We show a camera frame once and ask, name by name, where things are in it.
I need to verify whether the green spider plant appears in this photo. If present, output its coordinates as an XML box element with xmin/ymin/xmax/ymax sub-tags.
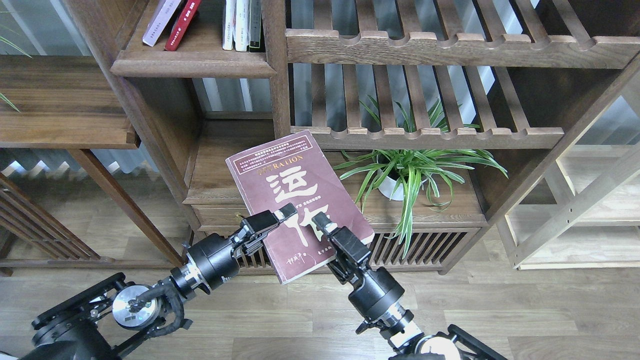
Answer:
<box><xmin>334</xmin><ymin>95</ymin><xmax>509</xmax><ymax>260</ymax></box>

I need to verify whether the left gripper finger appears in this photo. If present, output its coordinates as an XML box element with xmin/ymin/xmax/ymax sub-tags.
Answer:
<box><xmin>273</xmin><ymin>203</ymin><xmax>297</xmax><ymax>223</ymax></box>

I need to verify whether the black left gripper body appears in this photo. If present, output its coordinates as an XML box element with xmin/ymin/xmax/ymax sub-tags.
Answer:
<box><xmin>230</xmin><ymin>210</ymin><xmax>281</xmax><ymax>258</ymax></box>

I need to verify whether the white and purple book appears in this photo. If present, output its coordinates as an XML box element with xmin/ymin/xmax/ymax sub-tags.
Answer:
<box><xmin>142</xmin><ymin>0</ymin><xmax>183</xmax><ymax>47</ymax></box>

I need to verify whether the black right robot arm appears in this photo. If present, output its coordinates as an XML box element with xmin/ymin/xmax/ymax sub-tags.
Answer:
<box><xmin>312</xmin><ymin>212</ymin><xmax>503</xmax><ymax>360</ymax></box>

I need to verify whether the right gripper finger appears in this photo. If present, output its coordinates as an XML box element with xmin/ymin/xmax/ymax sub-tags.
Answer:
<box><xmin>313</xmin><ymin>212</ymin><xmax>338</xmax><ymax>236</ymax></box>

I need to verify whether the red paperback book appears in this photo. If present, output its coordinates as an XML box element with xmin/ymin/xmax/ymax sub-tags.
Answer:
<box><xmin>164</xmin><ymin>0</ymin><xmax>202</xmax><ymax>51</ymax></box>

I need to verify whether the white plant pot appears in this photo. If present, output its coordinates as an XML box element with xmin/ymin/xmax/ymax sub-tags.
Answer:
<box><xmin>377</xmin><ymin>170</ymin><xmax>405</xmax><ymax>201</ymax></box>

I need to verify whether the dark wooden bookshelf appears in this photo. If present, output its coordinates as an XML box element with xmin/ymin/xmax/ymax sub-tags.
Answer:
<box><xmin>64</xmin><ymin>0</ymin><xmax>639</xmax><ymax>274</ymax></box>

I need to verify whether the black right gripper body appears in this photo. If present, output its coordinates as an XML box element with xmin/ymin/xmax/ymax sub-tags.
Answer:
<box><xmin>327</xmin><ymin>227</ymin><xmax>371</xmax><ymax>285</ymax></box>

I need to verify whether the dark green upright book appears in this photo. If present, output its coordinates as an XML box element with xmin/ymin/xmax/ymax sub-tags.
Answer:
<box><xmin>247</xmin><ymin>0</ymin><xmax>265</xmax><ymax>53</ymax></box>

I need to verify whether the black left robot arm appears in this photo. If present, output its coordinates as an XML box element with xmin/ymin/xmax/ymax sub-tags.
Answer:
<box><xmin>25</xmin><ymin>203</ymin><xmax>297</xmax><ymax>360</ymax></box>

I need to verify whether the maroon book with white characters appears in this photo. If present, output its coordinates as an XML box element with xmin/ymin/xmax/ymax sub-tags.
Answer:
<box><xmin>226</xmin><ymin>130</ymin><xmax>375</xmax><ymax>284</ymax></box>

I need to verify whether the white upright book left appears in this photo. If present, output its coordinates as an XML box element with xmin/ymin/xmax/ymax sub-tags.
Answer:
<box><xmin>222</xmin><ymin>0</ymin><xmax>237</xmax><ymax>51</ymax></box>

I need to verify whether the slatted wooden rack left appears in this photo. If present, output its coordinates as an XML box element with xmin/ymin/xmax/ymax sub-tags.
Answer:
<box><xmin>0</xmin><ymin>175</ymin><xmax>118</xmax><ymax>269</ymax></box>

